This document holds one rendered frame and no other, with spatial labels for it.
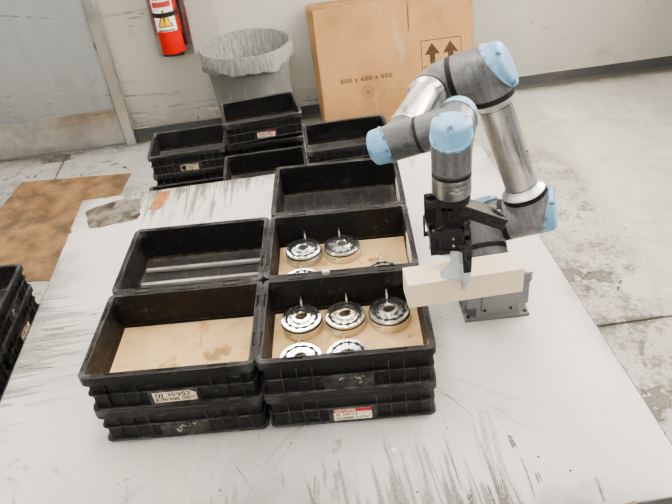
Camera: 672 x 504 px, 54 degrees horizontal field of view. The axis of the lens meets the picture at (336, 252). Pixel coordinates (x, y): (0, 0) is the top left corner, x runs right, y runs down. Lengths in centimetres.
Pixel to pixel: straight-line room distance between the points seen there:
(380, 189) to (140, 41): 277
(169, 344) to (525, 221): 98
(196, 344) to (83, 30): 324
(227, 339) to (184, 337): 12
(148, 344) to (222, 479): 41
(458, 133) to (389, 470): 76
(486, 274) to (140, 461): 91
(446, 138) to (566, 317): 86
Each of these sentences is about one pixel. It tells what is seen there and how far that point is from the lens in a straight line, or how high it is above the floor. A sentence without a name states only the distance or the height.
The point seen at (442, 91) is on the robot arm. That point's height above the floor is 132.
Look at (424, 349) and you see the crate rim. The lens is 146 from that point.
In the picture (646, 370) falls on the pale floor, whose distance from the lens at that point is 282.
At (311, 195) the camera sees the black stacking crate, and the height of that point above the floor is 83.
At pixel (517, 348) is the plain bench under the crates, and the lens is 180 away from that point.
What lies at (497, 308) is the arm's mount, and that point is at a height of 74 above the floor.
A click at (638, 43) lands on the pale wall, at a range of 530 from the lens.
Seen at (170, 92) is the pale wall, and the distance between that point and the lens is 475.
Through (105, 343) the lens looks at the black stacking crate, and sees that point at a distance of 172.
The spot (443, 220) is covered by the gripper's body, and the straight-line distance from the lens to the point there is 129.
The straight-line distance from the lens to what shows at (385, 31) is 446.
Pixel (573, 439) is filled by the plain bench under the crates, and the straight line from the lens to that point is 162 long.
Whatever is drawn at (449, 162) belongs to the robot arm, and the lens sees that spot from 120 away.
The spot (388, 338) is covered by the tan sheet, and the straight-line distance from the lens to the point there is 163.
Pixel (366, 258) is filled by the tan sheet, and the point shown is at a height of 83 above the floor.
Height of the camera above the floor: 195
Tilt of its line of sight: 36 degrees down
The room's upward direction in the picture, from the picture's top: 7 degrees counter-clockwise
